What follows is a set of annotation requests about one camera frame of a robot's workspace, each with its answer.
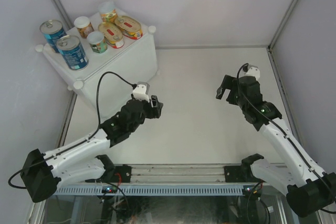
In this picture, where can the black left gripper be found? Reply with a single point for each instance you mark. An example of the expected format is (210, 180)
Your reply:
(155, 112)

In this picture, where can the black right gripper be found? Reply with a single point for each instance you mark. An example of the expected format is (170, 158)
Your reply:
(227, 84)

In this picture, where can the red sardine tin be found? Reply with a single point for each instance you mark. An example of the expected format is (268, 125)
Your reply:
(129, 27)
(112, 34)

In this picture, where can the yellow can with plastic lid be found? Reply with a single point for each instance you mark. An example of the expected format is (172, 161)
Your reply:
(97, 42)

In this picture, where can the dark blue tall can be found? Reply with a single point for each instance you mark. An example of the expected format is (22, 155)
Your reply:
(72, 52)

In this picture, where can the green can with plastic lid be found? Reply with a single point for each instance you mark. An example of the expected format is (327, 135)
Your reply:
(107, 11)

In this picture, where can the pink portrait labelled can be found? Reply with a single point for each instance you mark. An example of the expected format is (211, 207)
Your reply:
(84, 26)

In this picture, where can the light blue labelled can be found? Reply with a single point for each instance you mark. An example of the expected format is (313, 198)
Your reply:
(52, 30)

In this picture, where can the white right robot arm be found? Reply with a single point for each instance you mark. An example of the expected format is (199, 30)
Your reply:
(306, 185)

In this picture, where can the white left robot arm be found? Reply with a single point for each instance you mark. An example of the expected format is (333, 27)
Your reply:
(44, 173)

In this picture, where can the white plastic cube cabinet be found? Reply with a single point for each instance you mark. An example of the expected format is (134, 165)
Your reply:
(100, 84)

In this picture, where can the left controller circuit board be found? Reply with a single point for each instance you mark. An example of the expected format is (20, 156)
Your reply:
(111, 189)

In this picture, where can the controller circuit board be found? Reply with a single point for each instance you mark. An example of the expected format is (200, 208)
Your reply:
(111, 189)
(250, 189)

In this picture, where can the right controller circuit board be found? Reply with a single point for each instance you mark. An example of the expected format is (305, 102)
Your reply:
(250, 189)

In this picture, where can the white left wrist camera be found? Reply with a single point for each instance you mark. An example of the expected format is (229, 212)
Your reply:
(140, 92)

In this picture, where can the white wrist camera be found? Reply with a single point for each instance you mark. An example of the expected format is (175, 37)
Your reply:
(251, 71)
(140, 92)

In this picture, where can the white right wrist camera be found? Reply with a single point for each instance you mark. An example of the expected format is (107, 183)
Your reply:
(251, 71)

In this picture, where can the aluminium frame rail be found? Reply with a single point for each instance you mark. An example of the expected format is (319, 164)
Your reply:
(149, 174)

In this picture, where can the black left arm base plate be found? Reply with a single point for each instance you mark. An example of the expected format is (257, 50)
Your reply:
(119, 174)

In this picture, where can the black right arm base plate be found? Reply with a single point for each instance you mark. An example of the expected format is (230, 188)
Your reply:
(236, 174)

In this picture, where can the slotted grey cable duct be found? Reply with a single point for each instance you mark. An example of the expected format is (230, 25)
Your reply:
(155, 190)

